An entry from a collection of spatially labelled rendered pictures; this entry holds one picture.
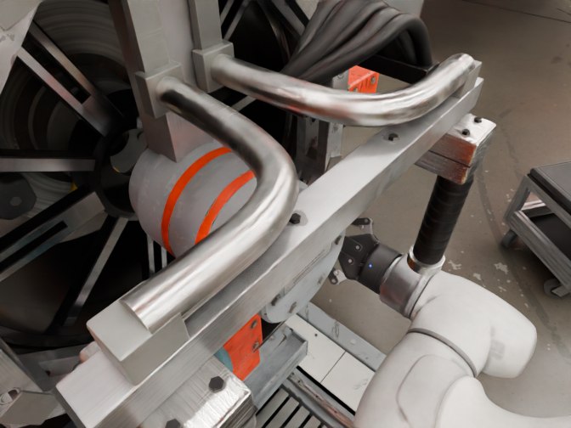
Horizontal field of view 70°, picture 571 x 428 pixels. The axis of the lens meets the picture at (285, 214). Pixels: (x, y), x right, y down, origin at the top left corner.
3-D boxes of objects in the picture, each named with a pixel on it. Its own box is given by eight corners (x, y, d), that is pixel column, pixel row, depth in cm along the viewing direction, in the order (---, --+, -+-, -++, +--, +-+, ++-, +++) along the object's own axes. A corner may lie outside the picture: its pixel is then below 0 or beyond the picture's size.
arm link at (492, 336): (449, 251, 61) (403, 314, 55) (560, 311, 53) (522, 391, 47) (433, 290, 69) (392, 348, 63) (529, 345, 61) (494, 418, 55)
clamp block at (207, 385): (166, 335, 29) (149, 290, 25) (260, 425, 24) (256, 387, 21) (101, 390, 26) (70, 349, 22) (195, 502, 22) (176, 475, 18)
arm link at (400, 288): (442, 268, 66) (409, 250, 69) (434, 267, 58) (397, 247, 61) (415, 317, 67) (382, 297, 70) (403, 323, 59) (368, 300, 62)
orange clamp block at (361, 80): (305, 113, 67) (337, 93, 72) (344, 130, 63) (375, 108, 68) (307, 72, 62) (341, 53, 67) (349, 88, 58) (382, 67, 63)
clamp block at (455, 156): (404, 132, 47) (415, 90, 43) (482, 164, 43) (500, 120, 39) (381, 152, 44) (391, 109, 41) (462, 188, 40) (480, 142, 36)
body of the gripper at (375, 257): (384, 296, 69) (339, 268, 73) (409, 253, 68) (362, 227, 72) (371, 299, 62) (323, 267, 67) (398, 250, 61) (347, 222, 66)
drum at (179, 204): (221, 193, 58) (208, 103, 48) (345, 271, 48) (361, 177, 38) (137, 250, 50) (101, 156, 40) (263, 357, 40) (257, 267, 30)
